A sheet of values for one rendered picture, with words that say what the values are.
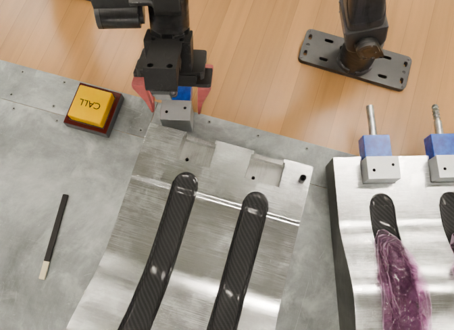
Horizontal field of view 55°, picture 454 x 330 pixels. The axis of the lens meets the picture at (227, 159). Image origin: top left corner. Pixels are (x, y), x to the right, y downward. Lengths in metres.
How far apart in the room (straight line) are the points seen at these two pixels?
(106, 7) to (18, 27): 0.35
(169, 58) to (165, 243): 0.26
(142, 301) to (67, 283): 0.17
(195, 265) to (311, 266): 0.20
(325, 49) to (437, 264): 0.41
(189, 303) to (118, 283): 0.10
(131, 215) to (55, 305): 0.20
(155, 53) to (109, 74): 0.25
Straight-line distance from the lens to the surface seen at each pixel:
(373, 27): 0.71
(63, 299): 0.76
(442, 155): 0.74
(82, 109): 0.78
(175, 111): 0.73
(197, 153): 0.69
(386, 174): 0.70
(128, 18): 0.63
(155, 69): 0.58
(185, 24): 0.64
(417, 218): 0.73
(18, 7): 0.98
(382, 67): 0.86
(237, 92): 0.80
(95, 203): 0.76
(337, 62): 0.84
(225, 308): 0.63
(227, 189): 0.64
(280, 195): 0.65
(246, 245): 0.64
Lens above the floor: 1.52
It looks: 73 degrees down
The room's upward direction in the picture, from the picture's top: straight up
